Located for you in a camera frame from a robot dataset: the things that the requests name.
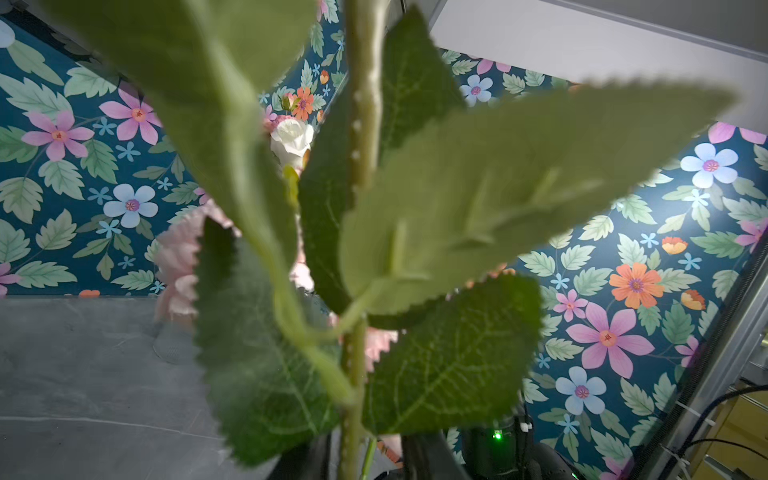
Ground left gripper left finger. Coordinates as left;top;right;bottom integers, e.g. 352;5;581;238
267;434;332;480

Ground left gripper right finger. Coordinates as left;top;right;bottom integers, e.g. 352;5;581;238
401;431;470;480

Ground artificial flower bunch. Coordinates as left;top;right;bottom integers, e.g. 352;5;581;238
42;1;735;479

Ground large pink rose stem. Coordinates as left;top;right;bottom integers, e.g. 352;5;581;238
154;200;399;373

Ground small white bud stem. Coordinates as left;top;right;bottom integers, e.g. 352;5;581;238
270;117;315;174

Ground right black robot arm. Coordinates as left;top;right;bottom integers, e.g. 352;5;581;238
459;415;584;480

